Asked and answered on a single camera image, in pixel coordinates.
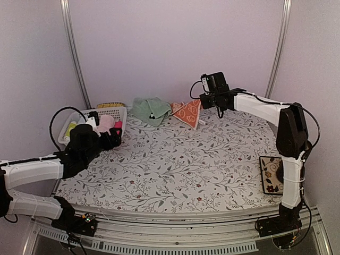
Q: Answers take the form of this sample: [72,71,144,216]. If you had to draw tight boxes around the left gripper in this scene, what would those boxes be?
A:
[82,127,123,166]

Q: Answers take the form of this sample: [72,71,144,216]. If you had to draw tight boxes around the orange patterned towel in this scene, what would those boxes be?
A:
[171,99,201,130]

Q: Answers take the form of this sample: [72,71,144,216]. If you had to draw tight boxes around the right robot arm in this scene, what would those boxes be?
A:
[199,89,313,232]

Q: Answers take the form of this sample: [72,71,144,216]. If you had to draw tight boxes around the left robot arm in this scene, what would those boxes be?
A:
[1,124,124,231]

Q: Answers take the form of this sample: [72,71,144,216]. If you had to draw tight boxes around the pink rolled towel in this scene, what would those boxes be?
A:
[97,115,115,133]

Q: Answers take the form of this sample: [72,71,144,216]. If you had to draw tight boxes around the magenta rolled towel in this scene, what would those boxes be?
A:
[113,121,123,135]

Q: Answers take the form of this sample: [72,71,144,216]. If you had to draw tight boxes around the white plastic basket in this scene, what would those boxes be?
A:
[57,106,128,146]

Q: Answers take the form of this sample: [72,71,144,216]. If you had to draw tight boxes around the yellow rolled towel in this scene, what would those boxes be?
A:
[64,121,77,142]

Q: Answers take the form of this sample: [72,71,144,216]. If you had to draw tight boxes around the woven straw brush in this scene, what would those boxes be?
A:
[97,102,125,108]

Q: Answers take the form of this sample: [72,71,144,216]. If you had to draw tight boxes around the green towel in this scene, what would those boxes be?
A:
[129,97,172,127]

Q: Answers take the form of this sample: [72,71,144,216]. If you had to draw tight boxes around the floral tablecloth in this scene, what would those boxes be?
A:
[56,109,281,213]

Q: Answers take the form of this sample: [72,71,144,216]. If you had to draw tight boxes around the floral ceramic tray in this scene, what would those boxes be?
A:
[259,156,283,196]

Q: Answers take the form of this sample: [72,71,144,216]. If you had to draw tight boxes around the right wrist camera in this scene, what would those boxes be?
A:
[200,72,230,94]

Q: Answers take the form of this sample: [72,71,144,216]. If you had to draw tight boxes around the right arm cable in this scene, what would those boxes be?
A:
[239,89,321,149]

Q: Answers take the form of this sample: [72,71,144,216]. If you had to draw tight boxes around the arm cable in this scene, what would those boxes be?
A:
[49,106,92,152]
[239,89,321,149]

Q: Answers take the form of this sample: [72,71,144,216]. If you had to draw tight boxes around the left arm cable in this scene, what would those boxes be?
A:
[49,106,92,152]

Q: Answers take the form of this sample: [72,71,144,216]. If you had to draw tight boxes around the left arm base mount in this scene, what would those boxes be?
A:
[51,212,98,237]

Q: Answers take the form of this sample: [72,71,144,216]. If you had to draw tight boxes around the metal front rail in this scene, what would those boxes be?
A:
[22,206,333,255]

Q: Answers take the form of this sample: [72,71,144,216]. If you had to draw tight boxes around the right metal frame post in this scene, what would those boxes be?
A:
[265,0,292,98]

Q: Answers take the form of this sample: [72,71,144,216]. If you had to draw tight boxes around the metal frame post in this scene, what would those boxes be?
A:
[265,0,292,98]
[60,0,92,109]

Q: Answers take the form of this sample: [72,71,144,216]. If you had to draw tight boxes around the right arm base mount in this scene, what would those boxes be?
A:
[254,214,302,237]

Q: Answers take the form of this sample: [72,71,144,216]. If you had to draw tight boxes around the left metal frame post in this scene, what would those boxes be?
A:
[60,0,92,109]

